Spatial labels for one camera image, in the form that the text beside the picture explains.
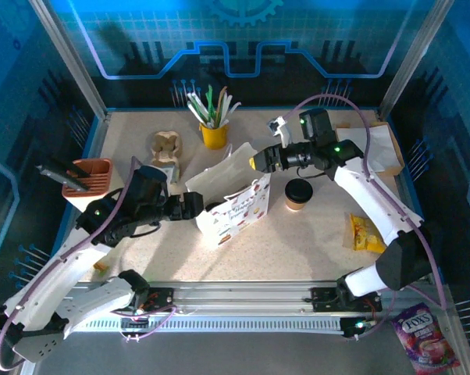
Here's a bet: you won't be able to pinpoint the black flat tool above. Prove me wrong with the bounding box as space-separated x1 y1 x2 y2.
35 162 91 192

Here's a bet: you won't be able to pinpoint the brown cardboard napkin box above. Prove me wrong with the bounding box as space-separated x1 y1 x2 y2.
334 121 406 179

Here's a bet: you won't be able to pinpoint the black plastic cup lid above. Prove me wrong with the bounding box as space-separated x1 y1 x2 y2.
284 178 314 205

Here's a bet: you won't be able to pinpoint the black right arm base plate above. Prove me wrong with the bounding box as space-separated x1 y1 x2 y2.
311 287 383 313

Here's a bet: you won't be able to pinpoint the white paper napkins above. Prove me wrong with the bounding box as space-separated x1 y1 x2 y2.
336 124 395 173

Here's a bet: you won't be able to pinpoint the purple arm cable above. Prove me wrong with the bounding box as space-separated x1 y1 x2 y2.
0 155 178 372
283 93 449 340

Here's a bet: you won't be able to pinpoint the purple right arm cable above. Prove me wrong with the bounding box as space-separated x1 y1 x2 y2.
283 93 449 340

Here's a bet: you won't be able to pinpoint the beige pulp cup carrier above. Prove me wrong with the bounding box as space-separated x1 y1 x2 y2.
151 130 183 173

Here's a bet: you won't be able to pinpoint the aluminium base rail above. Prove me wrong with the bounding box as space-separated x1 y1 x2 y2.
69 279 450 318

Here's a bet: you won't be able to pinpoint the orange slotted holder box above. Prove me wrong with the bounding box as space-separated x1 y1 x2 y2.
61 158 115 214

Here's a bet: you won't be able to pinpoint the yellow metal bucket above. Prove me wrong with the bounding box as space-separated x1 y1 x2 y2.
198 120 230 151

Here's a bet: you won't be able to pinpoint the black thin stick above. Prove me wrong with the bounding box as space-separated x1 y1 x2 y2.
47 155 92 180

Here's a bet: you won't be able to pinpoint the brown wrapped straw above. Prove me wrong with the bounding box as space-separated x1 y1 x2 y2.
215 85 228 127

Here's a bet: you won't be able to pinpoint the small black cable hub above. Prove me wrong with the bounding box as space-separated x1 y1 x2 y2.
119 308 152 333
342 318 376 340

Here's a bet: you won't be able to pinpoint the green wrapped straw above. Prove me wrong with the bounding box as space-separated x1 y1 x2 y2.
190 95 215 122
205 84 216 120

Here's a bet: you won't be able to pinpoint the white slotted cable duct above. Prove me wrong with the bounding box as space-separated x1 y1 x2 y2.
78 315 347 334

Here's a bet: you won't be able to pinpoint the aluminium frame post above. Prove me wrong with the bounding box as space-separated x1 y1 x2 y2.
375 0 457 118
27 0 112 118

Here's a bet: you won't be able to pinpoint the purple candy bag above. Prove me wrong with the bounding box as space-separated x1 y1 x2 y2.
390 302 461 375

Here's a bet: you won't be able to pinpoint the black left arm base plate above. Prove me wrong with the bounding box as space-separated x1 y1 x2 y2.
141 287 173 313

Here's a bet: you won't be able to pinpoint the white printed paper bag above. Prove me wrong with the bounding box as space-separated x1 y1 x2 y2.
184 141 272 249

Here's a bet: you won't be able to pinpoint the yellow snack packet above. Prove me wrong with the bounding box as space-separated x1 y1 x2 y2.
343 212 387 255

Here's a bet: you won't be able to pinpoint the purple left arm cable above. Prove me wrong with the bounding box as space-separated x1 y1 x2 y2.
0 155 178 372

